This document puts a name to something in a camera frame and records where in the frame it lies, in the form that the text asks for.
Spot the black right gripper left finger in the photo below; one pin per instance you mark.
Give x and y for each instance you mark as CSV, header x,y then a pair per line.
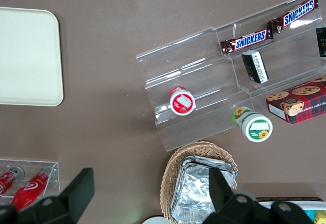
x,y
74,196

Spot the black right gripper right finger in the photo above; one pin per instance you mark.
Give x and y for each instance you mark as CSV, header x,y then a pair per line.
x,y
221,196

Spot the white rectangular snack tray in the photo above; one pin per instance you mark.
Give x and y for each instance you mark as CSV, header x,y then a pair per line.
x,y
266,204

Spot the oval wicker basket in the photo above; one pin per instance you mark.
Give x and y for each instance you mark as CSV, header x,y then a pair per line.
x,y
169,173

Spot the cream plastic tray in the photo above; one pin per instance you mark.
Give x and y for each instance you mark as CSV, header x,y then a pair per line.
x,y
25,56

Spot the clear acrylic bottle rack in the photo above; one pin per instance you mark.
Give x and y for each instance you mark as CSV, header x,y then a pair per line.
x,y
54,180

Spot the aluminium foil container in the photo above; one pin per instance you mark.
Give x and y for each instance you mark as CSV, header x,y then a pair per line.
x,y
193,188
203,158

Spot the red Coca-Cola bottle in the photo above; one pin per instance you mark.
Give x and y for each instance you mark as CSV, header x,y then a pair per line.
x,y
28,191
6,180

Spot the green sunflower yogurt cup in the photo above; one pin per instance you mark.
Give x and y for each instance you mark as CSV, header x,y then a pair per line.
x,y
257,129

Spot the teal snack packet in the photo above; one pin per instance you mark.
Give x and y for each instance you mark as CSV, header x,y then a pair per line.
x,y
309,213

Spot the red strawberry yogurt cup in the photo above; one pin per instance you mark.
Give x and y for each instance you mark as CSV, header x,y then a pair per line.
x,y
183,104

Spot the yellow snack packet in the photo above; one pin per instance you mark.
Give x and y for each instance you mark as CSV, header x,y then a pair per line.
x,y
321,217

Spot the red tartan cookie box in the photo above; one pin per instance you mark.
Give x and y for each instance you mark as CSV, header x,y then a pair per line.
x,y
300,101

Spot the black chocolate box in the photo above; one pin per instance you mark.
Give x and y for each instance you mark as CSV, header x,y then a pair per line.
x,y
256,67
322,42

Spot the clear acrylic tiered stand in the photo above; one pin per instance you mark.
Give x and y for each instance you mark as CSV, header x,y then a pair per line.
x,y
203,63

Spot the Snickers chocolate bar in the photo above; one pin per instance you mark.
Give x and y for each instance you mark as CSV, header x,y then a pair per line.
x,y
298,12
249,40

